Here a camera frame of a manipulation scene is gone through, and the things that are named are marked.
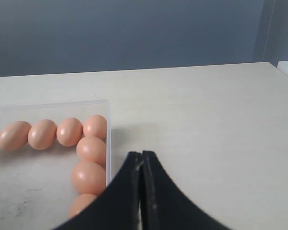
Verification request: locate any brown egg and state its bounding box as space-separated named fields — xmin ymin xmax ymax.
xmin=0 ymin=121 xmax=31 ymax=151
xmin=76 ymin=136 xmax=107 ymax=167
xmin=28 ymin=119 xmax=57 ymax=150
xmin=71 ymin=161 xmax=106 ymax=196
xmin=83 ymin=115 xmax=107 ymax=140
xmin=56 ymin=117 xmax=83 ymax=147
xmin=68 ymin=194 xmax=97 ymax=218

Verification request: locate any clear plastic container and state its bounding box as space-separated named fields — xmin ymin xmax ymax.
xmin=0 ymin=100 xmax=111 ymax=223

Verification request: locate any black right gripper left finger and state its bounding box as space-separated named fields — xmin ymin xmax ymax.
xmin=56 ymin=151 xmax=142 ymax=230

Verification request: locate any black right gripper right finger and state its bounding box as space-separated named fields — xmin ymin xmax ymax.
xmin=141 ymin=151 xmax=227 ymax=230

